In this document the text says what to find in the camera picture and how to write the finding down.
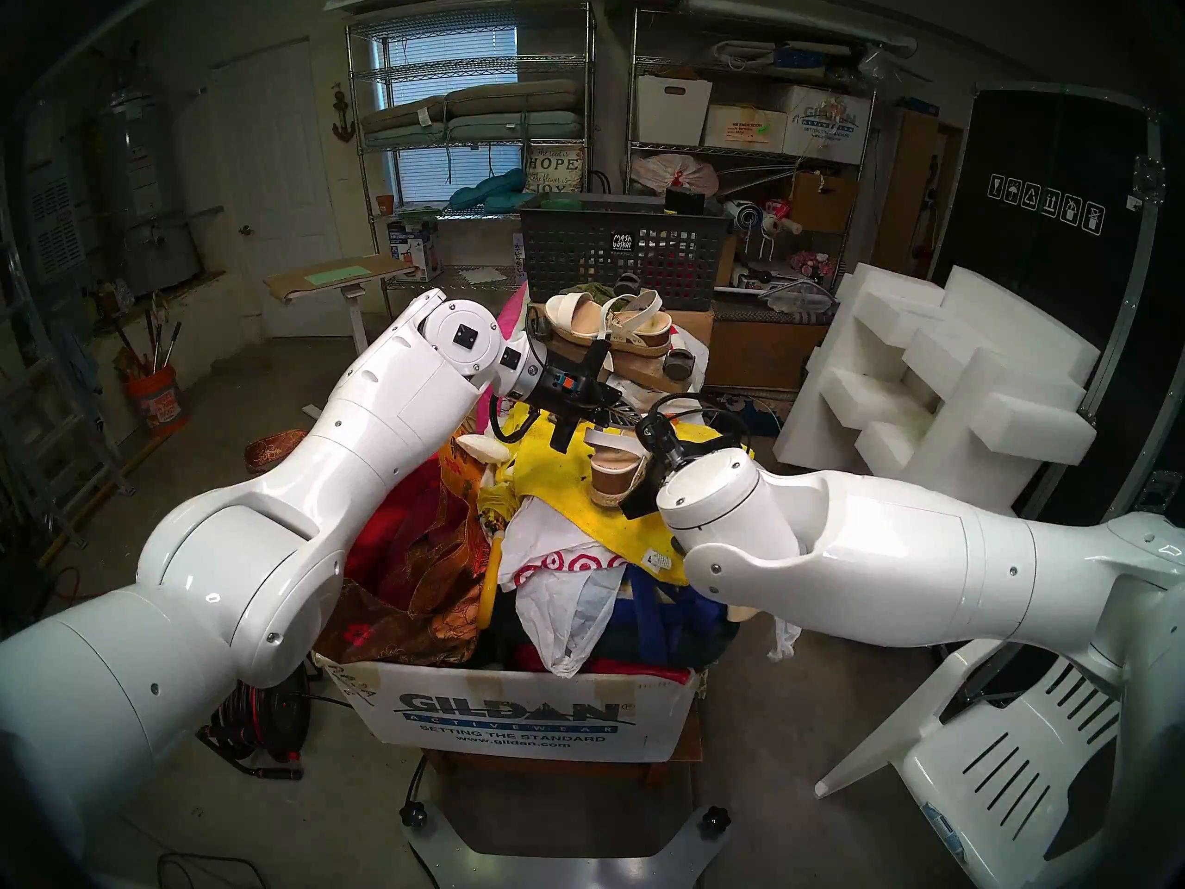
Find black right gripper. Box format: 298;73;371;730
639;406;691;476

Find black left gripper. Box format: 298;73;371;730
535;357;649;431

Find white strappy wedge sandal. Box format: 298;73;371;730
586;427;654;510
544;288;675;358

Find yellow terry towel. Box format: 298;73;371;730
507;415;755;587

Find low brown wooden cabinet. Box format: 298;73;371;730
708;302;831;393

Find black plastic mesh basket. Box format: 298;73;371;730
518;193;732;314

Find blue fabric bag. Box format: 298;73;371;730
620;572;742;670

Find white Target plastic bag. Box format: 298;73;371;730
498;498;630;680

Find pink white plastic bag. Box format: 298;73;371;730
639;153;720;195

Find HOPE word sign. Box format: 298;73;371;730
524;144;586;195

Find teal cushion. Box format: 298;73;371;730
449;167;540;214

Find white foam packing block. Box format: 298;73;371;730
773;262;1103;518

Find red orange floral bag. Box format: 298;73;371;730
315;433;492;666

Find blue white product box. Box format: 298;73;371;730
387;220;443;282

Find brown cardboard storage box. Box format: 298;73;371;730
792;169;860;235

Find sage green seat cushion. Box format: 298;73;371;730
363;109;586;149

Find window with white blinds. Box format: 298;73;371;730
375;28;519;203

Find large Gildan cardboard box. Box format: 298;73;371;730
313;651;700;766

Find white labelled cardboard box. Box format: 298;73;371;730
705;105;788;152

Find white rolling overbed table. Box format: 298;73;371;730
264;253;422;425

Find khaki seat cushion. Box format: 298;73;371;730
359;79;584;136

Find tall brown wooden cabinet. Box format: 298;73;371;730
875;107;964;277

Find orange brocade fabric strip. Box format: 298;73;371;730
243;429;311;476

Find small Gildan cardboard box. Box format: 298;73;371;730
785;84;873;166

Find white panel door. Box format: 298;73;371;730
208;37;345;342

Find white plastic chair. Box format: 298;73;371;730
815;619;1154;889

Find orange plastic bucket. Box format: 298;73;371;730
127;364;186;434

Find black flight case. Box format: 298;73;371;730
926;83;1185;527

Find grey water heater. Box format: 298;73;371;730
106;81;205;295

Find grey metal ladder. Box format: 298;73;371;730
0;183;131;545

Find grey furnace cabinet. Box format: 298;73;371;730
23;146;103;295

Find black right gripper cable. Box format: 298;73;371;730
637;392;751;462

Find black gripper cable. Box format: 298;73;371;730
489;396;543;445
637;392;751;462

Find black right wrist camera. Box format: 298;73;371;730
620;473;669;520

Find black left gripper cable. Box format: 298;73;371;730
489;396;543;445

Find chrome wire shelf rack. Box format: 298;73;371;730
344;3;598;319
628;7;880;286

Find white box with handle hole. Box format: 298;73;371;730
637;74;714;147

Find red black cable reel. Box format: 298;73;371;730
196;660;316;782

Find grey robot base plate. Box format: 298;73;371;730
398;767;737;889

